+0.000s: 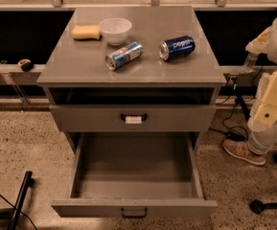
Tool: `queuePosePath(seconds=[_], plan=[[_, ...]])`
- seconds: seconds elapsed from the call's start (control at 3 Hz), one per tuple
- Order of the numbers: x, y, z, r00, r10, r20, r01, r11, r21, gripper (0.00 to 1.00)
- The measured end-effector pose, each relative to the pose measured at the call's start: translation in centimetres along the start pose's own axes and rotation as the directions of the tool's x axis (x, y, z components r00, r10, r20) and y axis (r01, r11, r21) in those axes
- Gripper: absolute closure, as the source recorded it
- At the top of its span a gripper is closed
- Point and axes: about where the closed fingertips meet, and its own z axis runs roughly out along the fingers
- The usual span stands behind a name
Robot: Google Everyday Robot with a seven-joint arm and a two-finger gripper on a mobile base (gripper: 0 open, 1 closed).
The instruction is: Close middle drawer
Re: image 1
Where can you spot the black metal stand leg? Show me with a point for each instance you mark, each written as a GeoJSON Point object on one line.
{"type": "Point", "coordinates": [17, 209]}

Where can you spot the blue pepsi can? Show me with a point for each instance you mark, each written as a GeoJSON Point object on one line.
{"type": "Point", "coordinates": [176, 47]}

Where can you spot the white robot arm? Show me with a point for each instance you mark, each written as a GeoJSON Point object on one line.
{"type": "Point", "coordinates": [264, 112]}

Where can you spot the clear plastic water bottle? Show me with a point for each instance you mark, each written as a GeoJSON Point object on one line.
{"type": "Point", "coordinates": [250, 62]}

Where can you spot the black chair base with caster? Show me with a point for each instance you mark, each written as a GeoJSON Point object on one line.
{"type": "Point", "coordinates": [256, 206]}

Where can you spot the yellow sponge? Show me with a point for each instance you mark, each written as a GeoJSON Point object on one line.
{"type": "Point", "coordinates": [86, 32]}

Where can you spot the black yellow tape measure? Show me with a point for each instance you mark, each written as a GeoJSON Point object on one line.
{"type": "Point", "coordinates": [25, 65]}

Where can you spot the grey middle drawer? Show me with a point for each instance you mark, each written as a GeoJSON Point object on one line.
{"type": "Point", "coordinates": [132, 118]}

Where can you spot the silver blue energy drink can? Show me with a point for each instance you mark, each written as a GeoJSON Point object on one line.
{"type": "Point", "coordinates": [124, 55]}

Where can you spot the white plastic bowl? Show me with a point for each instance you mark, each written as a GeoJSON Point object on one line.
{"type": "Point", "coordinates": [115, 30]}

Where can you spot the grey drawer cabinet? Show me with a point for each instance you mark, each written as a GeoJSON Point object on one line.
{"type": "Point", "coordinates": [76, 72]}

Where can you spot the person's leg in beige trousers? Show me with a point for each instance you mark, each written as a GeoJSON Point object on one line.
{"type": "Point", "coordinates": [261, 138]}

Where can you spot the grey open bottom drawer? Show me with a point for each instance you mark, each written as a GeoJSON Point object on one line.
{"type": "Point", "coordinates": [134, 176]}

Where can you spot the tan sneaker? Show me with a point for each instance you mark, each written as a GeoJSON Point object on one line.
{"type": "Point", "coordinates": [241, 151]}

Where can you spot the black power adapter with cable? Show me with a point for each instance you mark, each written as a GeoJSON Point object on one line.
{"type": "Point", "coordinates": [235, 133]}

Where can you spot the black tripod stand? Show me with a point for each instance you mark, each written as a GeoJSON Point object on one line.
{"type": "Point", "coordinates": [233, 80]}

